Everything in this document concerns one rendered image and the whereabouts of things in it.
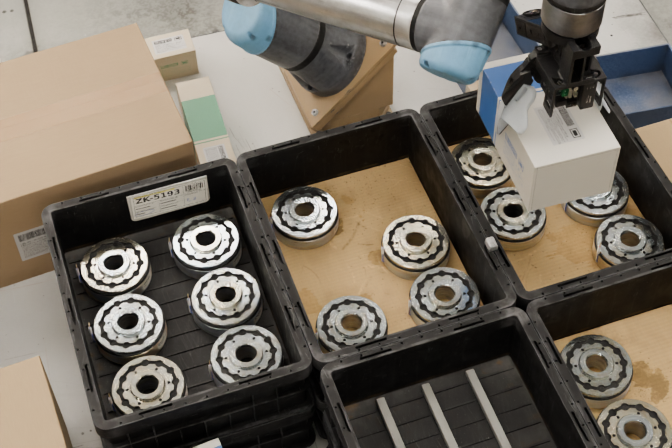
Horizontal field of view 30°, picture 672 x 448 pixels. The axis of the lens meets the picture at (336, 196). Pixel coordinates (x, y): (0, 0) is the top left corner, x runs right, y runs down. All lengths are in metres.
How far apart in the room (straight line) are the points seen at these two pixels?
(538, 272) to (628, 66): 0.59
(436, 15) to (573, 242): 0.59
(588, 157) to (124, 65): 0.84
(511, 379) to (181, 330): 0.48
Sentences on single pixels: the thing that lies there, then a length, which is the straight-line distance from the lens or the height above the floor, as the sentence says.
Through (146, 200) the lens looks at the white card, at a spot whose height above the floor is 0.90.
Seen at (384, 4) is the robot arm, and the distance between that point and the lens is 1.52.
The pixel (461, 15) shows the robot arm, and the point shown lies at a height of 1.37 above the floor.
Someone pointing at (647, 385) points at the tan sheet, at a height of 0.83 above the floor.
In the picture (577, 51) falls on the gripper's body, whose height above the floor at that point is 1.31.
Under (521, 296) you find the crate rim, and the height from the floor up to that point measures 0.93.
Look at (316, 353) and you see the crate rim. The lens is 1.70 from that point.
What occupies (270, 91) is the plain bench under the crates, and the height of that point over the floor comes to 0.70.
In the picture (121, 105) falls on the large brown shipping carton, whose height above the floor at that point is 0.90.
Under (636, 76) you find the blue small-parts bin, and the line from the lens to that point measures 2.40.
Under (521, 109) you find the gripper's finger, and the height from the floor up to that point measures 1.18.
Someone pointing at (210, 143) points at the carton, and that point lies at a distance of 2.18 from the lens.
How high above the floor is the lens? 2.37
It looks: 51 degrees down
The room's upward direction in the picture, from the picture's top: 2 degrees counter-clockwise
